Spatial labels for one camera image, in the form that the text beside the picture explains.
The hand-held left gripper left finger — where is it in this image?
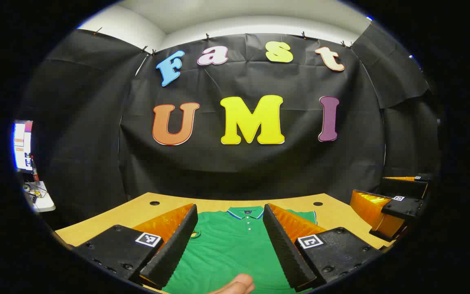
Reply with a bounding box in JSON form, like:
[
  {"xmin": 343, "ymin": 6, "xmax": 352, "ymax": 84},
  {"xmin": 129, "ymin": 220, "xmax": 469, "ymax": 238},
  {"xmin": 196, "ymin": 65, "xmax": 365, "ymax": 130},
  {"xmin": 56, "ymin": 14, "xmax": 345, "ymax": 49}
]
[{"xmin": 72, "ymin": 203, "xmax": 199, "ymax": 290}]

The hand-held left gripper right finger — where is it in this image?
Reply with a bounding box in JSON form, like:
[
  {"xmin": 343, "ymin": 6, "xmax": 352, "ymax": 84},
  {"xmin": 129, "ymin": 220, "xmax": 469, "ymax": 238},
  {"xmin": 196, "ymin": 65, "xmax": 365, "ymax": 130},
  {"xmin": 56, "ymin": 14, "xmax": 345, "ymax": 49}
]
[{"xmin": 263, "ymin": 203, "xmax": 384, "ymax": 292}]

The green T-shirt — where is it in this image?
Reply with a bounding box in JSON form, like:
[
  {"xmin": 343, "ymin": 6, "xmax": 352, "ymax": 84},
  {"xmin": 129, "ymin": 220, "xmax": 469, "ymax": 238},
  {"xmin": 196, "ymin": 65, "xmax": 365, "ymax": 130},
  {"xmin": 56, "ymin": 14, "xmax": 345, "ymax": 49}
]
[{"xmin": 162, "ymin": 206, "xmax": 318, "ymax": 294}]

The black backdrop cloth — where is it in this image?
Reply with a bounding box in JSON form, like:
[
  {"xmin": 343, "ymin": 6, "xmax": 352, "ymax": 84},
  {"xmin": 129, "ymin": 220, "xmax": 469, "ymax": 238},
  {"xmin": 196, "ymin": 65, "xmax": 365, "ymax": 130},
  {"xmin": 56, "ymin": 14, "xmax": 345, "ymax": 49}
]
[{"xmin": 17, "ymin": 22, "xmax": 441, "ymax": 229}]

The small white side table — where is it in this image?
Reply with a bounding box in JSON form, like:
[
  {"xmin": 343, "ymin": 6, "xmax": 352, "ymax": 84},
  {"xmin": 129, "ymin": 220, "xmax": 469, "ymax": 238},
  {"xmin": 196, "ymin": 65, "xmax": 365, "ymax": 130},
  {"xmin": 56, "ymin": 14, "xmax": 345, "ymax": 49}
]
[{"xmin": 23, "ymin": 180, "xmax": 56, "ymax": 213}]

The computer monitor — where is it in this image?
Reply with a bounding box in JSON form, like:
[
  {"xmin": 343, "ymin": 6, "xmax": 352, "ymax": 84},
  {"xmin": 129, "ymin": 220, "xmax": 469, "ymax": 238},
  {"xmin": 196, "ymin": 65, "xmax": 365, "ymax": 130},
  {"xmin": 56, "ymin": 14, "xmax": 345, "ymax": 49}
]
[{"xmin": 13, "ymin": 120, "xmax": 34, "ymax": 172}]

